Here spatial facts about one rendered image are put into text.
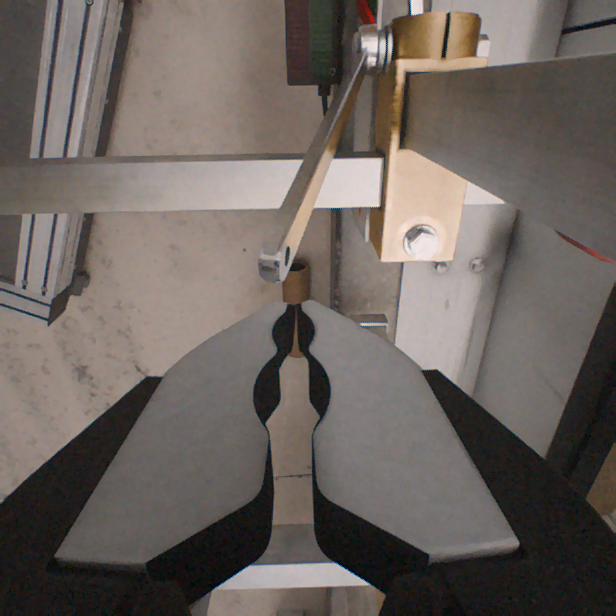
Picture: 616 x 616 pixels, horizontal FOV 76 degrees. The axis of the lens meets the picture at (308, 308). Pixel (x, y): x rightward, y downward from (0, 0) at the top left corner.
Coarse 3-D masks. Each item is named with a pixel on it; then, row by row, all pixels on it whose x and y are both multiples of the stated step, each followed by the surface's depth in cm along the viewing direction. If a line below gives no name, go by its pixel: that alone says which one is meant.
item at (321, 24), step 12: (312, 0) 33; (324, 0) 33; (312, 12) 33; (324, 12) 33; (312, 24) 34; (324, 24) 34; (312, 36) 34; (324, 36) 34; (312, 48) 34; (324, 48) 34; (312, 60) 35; (324, 60) 35; (312, 72) 35; (324, 72) 35
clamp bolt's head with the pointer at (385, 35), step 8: (360, 0) 29; (360, 8) 29; (368, 8) 27; (360, 16) 29; (368, 16) 26; (376, 24) 24; (384, 32) 22; (352, 40) 23; (384, 40) 21; (352, 48) 23; (384, 48) 22; (352, 56) 23; (384, 56) 22; (384, 64) 22; (376, 72) 23; (384, 72) 22
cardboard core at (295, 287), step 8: (296, 264) 119; (304, 264) 118; (288, 272) 113; (296, 272) 113; (304, 272) 114; (288, 280) 114; (296, 280) 114; (304, 280) 115; (288, 288) 116; (296, 288) 115; (304, 288) 116; (288, 296) 117; (296, 296) 116; (304, 296) 117; (296, 320) 120; (296, 328) 122; (296, 336) 123; (296, 344) 125; (296, 352) 126
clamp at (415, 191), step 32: (416, 32) 20; (448, 32) 20; (416, 64) 21; (448, 64) 21; (480, 64) 21; (384, 96) 24; (384, 128) 24; (384, 160) 24; (416, 160) 23; (384, 192) 24; (416, 192) 24; (448, 192) 24; (384, 224) 25; (416, 224) 25; (448, 224) 25; (384, 256) 26; (448, 256) 26
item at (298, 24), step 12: (288, 0) 33; (300, 0) 33; (288, 12) 33; (300, 12) 33; (288, 24) 34; (300, 24) 34; (288, 36) 34; (300, 36) 34; (300, 48) 34; (300, 60) 35; (300, 72) 35
